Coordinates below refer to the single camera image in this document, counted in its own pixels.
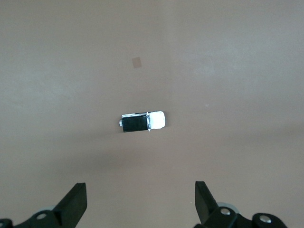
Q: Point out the small brown tape patch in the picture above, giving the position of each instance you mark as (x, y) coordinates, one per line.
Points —
(137, 62)

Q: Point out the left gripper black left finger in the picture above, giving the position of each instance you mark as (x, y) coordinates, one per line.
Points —
(71, 204)

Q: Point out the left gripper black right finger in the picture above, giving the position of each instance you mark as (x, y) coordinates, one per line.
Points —
(205, 202)

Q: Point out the white jeep toy black roof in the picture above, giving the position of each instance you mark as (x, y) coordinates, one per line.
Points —
(142, 122)

